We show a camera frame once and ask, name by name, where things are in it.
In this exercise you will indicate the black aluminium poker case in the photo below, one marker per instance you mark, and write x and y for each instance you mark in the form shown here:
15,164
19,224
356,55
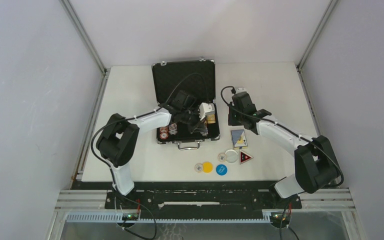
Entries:
197,77

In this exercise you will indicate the left aluminium frame post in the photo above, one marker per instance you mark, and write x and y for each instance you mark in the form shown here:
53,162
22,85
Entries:
97,100

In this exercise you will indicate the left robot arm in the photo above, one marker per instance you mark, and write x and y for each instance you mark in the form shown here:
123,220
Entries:
114,144

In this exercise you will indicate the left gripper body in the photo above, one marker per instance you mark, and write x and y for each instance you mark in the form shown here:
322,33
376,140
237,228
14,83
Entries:
191,119

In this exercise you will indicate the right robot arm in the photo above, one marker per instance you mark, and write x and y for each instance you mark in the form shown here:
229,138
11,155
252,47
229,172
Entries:
314,160

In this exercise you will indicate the circuit board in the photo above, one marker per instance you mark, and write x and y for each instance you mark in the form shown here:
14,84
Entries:
278,217
130,217

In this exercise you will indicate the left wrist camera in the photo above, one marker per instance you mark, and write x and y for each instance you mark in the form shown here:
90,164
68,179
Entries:
206,109

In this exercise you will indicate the red triangular card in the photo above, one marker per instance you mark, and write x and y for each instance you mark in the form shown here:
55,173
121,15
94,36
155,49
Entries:
244,157

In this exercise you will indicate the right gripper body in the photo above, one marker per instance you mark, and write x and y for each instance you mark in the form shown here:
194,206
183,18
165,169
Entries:
235,118

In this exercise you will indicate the blue round button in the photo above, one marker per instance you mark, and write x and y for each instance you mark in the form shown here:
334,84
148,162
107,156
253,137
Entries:
221,169

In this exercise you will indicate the playing card deck box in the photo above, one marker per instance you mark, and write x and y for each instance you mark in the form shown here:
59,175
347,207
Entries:
238,138

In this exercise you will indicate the right circuit board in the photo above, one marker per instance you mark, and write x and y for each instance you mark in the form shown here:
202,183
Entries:
278,217

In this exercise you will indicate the shrink-wrapped blue chip stack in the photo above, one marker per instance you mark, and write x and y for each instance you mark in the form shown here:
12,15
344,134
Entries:
163,129

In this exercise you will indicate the yellow round button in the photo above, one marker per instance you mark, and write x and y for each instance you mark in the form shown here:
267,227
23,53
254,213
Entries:
207,167

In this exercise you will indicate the white dealer button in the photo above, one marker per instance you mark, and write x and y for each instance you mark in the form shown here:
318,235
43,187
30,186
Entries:
231,156

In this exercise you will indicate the aluminium frame post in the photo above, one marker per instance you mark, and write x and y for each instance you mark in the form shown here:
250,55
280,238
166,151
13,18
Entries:
97,100
351,219

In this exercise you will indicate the yellow chip stack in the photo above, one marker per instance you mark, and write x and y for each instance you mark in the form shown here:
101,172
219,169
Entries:
211,119

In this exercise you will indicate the right aluminium frame post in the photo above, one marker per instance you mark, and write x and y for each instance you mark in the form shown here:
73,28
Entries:
351,219

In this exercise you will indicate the red five poker chip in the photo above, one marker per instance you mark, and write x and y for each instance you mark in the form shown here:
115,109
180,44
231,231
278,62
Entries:
164,135

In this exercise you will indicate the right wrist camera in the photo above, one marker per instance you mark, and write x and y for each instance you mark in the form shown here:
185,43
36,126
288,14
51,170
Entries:
240,90

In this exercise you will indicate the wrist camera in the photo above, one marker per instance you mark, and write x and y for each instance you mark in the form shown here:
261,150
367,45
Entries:
240,90
206,109

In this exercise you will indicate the grey cable duct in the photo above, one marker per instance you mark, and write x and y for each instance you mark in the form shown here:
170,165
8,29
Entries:
112,217

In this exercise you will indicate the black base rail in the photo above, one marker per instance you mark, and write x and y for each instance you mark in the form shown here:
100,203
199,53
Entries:
201,199

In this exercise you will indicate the left circuit board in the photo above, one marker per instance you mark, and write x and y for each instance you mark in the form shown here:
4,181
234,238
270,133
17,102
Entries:
130,217

